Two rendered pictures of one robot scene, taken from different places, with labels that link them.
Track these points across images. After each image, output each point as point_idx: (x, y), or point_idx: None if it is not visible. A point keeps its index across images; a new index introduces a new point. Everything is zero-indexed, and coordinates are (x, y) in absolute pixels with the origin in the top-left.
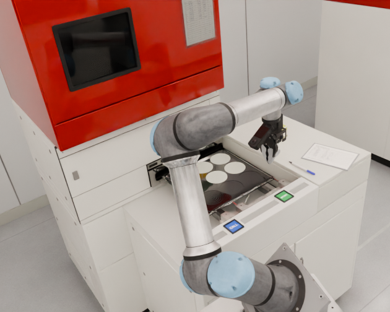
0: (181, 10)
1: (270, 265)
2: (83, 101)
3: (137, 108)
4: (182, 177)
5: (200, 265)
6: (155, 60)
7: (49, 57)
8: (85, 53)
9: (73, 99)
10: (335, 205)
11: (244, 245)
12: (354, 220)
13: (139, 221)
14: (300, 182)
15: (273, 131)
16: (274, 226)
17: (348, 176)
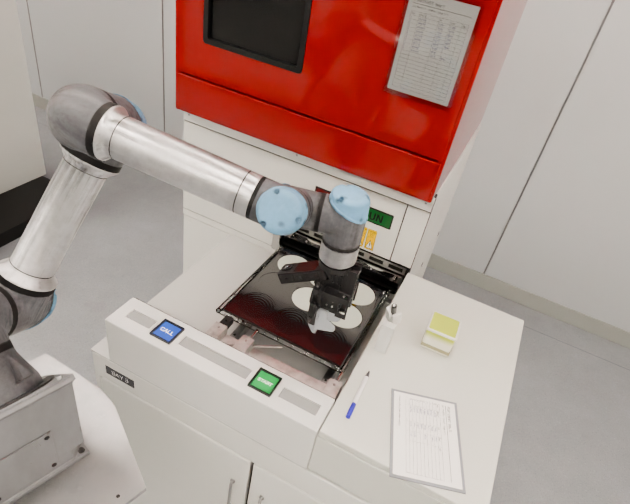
0: (400, 21)
1: (6, 362)
2: (215, 65)
3: (278, 125)
4: (55, 172)
5: None
6: (326, 75)
7: None
8: (237, 3)
9: (205, 55)
10: (354, 503)
11: (156, 364)
12: None
13: (207, 257)
14: (317, 400)
15: (328, 285)
16: (212, 396)
17: (401, 492)
